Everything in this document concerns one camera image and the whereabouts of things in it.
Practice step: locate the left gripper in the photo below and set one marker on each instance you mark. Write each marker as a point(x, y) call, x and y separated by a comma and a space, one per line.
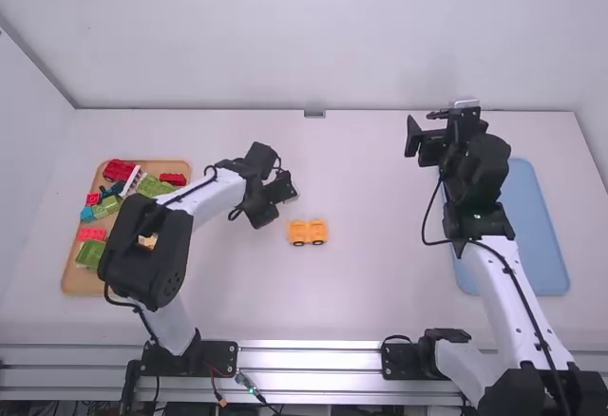
point(280, 183)

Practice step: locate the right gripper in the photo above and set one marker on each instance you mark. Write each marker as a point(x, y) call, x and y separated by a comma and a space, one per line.
point(433, 147)

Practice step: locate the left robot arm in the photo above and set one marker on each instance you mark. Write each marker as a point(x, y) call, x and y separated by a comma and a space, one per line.
point(209, 193)

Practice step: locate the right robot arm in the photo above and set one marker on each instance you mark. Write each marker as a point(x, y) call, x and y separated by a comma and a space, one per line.
point(503, 283)

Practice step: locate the yellow toy car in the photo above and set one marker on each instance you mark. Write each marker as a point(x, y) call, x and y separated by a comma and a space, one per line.
point(306, 232)

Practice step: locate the green toy brick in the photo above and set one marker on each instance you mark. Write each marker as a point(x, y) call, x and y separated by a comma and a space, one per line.
point(154, 186)
point(90, 252)
point(108, 206)

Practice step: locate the long white toy brick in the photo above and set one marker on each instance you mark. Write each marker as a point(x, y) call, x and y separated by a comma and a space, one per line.
point(133, 181)

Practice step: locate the blue mat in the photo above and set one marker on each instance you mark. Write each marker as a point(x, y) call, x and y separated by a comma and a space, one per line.
point(537, 226)

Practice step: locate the blue and grey toy piece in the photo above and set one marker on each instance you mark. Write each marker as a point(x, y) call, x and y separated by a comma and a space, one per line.
point(113, 190)

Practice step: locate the silver rails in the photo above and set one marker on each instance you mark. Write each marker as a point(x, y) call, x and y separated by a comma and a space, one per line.
point(309, 364)

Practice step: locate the small red toy brick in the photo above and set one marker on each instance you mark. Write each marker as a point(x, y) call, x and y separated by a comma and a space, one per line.
point(93, 198)

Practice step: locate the teal toy brick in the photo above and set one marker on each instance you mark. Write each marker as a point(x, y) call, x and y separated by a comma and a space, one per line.
point(87, 215)

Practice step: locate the small green circuit board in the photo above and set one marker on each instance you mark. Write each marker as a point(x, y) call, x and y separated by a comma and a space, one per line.
point(246, 381)

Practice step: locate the tan tray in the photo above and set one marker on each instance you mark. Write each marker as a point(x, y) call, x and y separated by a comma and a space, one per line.
point(71, 278)

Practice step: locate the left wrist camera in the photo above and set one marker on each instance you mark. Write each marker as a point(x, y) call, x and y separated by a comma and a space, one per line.
point(290, 199)

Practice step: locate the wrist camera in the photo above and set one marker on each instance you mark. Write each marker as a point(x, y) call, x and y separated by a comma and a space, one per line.
point(290, 199)
point(465, 105)

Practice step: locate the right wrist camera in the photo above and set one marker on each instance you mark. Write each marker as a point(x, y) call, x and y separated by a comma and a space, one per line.
point(465, 105)

